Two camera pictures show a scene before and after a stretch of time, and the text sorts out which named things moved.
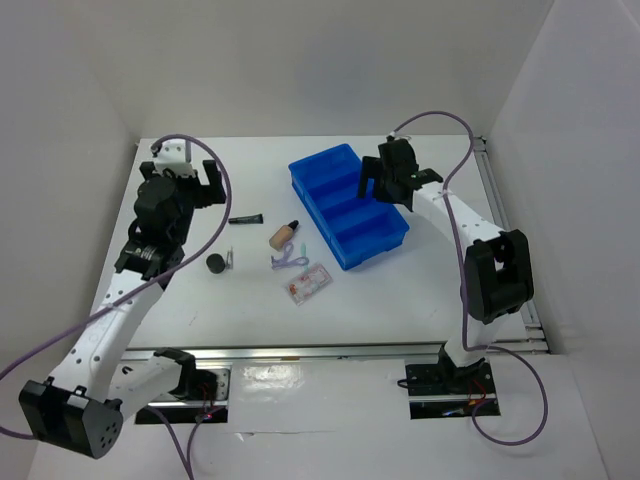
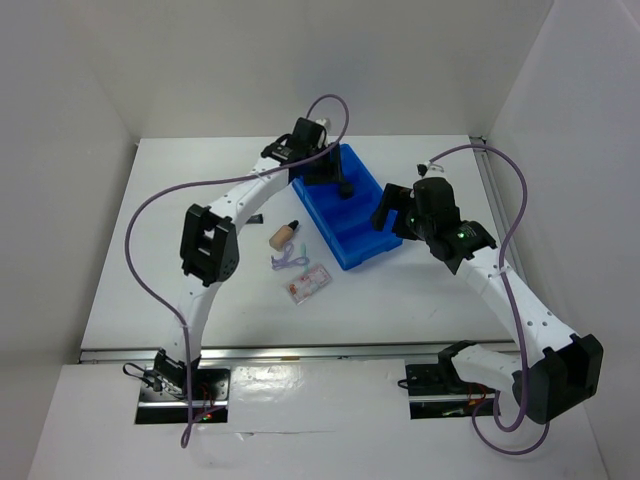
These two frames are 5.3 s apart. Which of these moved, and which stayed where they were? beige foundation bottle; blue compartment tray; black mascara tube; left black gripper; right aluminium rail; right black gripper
Moved: left black gripper; right black gripper
Stayed: right aluminium rail; black mascara tube; beige foundation bottle; blue compartment tray
